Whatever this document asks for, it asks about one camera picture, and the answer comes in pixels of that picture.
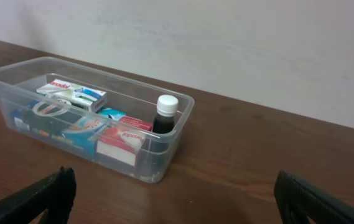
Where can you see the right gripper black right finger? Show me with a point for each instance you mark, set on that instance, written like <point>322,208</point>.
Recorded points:
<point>299,201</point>

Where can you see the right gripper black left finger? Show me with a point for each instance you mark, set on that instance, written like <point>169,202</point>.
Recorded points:
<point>51,197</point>

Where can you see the blue Kool Fever box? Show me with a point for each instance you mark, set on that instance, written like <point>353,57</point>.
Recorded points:
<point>80,136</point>

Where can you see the green round-logo box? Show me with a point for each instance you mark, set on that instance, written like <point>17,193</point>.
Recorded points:
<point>47,119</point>

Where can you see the red Panadol box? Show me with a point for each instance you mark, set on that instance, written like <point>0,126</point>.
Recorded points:
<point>119,144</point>

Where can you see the clear plastic container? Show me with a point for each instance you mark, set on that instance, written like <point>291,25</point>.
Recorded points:
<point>19,81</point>

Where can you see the white blue Panadol box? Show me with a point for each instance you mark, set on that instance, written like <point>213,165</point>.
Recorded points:
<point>77,95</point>

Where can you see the dark syrup bottle white cap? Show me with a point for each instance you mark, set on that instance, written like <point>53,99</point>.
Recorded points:
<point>163,124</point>

